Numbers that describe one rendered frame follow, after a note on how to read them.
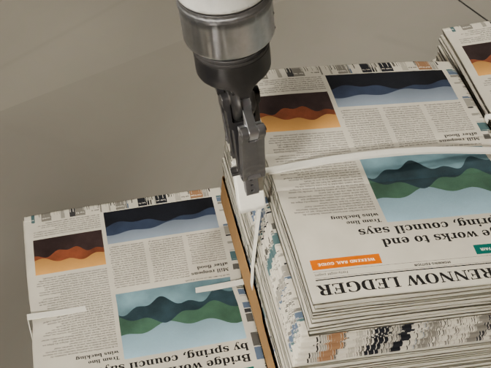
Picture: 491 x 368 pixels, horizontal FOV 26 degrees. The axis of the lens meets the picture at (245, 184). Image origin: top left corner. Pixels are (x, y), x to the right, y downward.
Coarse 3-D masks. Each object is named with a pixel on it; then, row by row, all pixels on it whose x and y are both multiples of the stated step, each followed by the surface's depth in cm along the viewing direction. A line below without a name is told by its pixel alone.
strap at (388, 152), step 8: (360, 152) 120; (368, 152) 120; (376, 152) 120; (384, 152) 120; (392, 152) 120; (400, 152) 120; (408, 152) 121; (416, 152) 121; (424, 152) 121; (432, 152) 121; (440, 152) 122; (448, 152) 122; (456, 152) 122; (464, 152) 122; (472, 152) 123; (480, 152) 123; (488, 152) 123; (312, 160) 119; (320, 160) 119; (328, 160) 119; (336, 160) 119; (344, 160) 119; (352, 160) 119; (272, 168) 118; (280, 168) 118; (288, 168) 118; (296, 168) 118
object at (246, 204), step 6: (240, 180) 115; (258, 180) 116; (240, 186) 116; (240, 192) 116; (240, 198) 117; (246, 198) 117; (252, 198) 117; (258, 198) 118; (264, 198) 118; (240, 204) 118; (246, 204) 118; (252, 204) 118; (258, 204) 118; (264, 204) 119; (240, 210) 118; (246, 210) 119; (252, 210) 119
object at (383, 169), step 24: (408, 144) 124; (432, 144) 124; (456, 144) 125; (480, 144) 125; (312, 168) 120; (336, 168) 120; (360, 168) 120; (384, 168) 121; (408, 168) 121; (432, 168) 121; (456, 168) 121; (480, 168) 122; (264, 192) 123; (264, 216) 123; (264, 240) 124
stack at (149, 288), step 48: (192, 192) 151; (48, 240) 145; (96, 240) 145; (144, 240) 145; (192, 240) 145; (48, 288) 139; (96, 288) 139; (144, 288) 139; (192, 288) 139; (240, 288) 139; (48, 336) 134; (96, 336) 134; (144, 336) 134; (192, 336) 133; (240, 336) 133
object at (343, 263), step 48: (288, 192) 116; (336, 192) 117; (384, 192) 118; (432, 192) 118; (480, 192) 119; (288, 240) 114; (336, 240) 111; (384, 240) 112; (432, 240) 112; (480, 240) 113; (288, 288) 114; (336, 288) 107; (384, 288) 107; (432, 288) 108; (480, 288) 109; (288, 336) 115; (336, 336) 111; (384, 336) 113; (432, 336) 115; (480, 336) 117
